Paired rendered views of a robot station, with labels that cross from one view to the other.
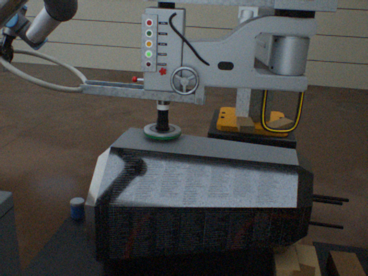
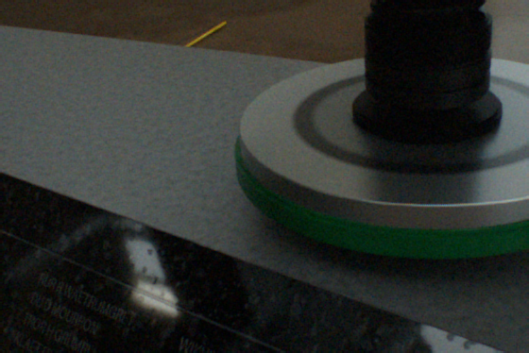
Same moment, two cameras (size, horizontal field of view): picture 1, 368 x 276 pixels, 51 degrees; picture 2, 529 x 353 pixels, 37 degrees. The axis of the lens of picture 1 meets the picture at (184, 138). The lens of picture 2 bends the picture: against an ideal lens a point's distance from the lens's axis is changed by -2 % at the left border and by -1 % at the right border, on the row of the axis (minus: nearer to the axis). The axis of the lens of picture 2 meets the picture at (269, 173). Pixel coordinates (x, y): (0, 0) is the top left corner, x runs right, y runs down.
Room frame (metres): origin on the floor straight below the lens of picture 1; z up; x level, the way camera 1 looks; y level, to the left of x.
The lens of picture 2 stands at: (2.53, 0.22, 1.06)
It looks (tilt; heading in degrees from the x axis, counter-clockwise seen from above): 27 degrees down; 205
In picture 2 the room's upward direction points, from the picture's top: 4 degrees counter-clockwise
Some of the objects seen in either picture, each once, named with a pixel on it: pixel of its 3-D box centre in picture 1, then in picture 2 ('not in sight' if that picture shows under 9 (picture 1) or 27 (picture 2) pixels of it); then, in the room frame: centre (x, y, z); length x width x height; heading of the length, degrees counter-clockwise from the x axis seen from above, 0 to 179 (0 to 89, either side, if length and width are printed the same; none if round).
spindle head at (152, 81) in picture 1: (179, 52); not in sight; (2.11, 0.05, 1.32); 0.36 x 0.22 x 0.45; 88
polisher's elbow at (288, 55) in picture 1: (288, 53); not in sight; (2.09, -0.53, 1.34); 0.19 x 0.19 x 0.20
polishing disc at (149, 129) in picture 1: (162, 129); (426, 124); (2.11, 0.13, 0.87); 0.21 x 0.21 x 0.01
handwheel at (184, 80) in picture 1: (184, 79); not in sight; (1.99, 0.01, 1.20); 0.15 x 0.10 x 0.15; 88
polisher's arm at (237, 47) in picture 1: (237, 59); not in sight; (2.09, -0.26, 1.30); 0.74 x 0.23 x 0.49; 88
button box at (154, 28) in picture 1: (149, 43); not in sight; (2.00, 0.20, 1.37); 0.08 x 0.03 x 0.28; 88
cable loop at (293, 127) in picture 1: (281, 106); not in sight; (2.09, -0.53, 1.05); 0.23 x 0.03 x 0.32; 88
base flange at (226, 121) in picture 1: (251, 120); not in sight; (2.74, -0.49, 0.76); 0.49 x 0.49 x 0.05; 82
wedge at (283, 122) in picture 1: (277, 124); not in sight; (2.55, -0.64, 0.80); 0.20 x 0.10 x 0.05; 119
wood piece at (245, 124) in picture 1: (245, 124); not in sight; (2.50, -0.41, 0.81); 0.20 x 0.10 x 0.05; 0
